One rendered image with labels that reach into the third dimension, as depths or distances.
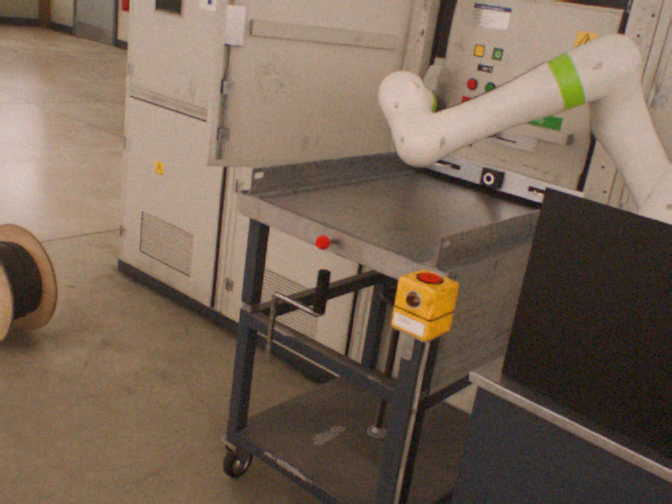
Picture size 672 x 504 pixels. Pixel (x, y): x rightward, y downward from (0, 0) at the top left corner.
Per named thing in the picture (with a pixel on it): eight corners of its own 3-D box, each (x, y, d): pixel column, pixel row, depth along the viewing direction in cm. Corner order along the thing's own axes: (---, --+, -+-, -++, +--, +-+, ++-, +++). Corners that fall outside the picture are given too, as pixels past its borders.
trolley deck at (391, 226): (443, 299, 158) (448, 272, 156) (238, 213, 194) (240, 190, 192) (579, 246, 208) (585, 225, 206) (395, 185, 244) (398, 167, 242)
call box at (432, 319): (425, 344, 134) (436, 290, 131) (388, 327, 139) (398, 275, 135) (450, 333, 140) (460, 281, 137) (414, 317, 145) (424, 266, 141)
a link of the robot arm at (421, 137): (545, 76, 174) (543, 50, 164) (566, 120, 170) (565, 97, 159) (394, 140, 181) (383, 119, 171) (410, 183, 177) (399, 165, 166)
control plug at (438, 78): (428, 128, 225) (439, 67, 219) (415, 125, 228) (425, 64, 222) (443, 127, 231) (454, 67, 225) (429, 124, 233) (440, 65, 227)
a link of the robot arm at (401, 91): (402, 54, 172) (363, 80, 177) (420, 100, 168) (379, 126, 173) (431, 75, 183) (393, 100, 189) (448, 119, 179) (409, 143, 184)
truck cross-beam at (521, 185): (577, 214, 211) (583, 192, 209) (416, 165, 242) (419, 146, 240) (585, 211, 214) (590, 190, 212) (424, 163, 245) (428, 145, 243)
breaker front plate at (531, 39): (572, 195, 211) (619, 12, 195) (426, 153, 239) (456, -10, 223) (574, 194, 212) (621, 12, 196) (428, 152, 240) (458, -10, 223)
